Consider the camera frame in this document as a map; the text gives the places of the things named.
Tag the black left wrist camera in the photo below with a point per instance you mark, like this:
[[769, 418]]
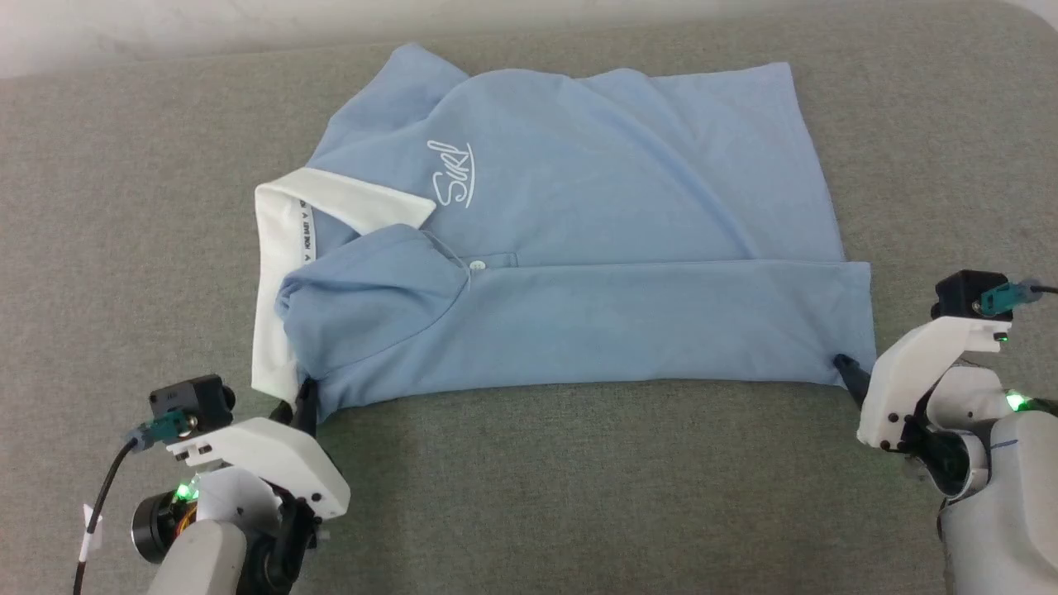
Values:
[[190, 401]]

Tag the grey-green fabric sofa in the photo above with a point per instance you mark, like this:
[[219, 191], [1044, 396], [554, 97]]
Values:
[[579, 496]]

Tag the light blue polo shirt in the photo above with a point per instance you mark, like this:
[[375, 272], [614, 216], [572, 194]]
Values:
[[620, 248]]

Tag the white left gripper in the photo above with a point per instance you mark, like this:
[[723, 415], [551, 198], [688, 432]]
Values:
[[273, 463]]

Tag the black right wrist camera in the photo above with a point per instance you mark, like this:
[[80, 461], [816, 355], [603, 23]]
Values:
[[963, 293]]

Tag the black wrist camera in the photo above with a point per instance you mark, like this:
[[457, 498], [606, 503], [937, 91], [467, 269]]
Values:
[[190, 401], [963, 293]]

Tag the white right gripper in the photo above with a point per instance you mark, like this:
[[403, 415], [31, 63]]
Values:
[[897, 388]]

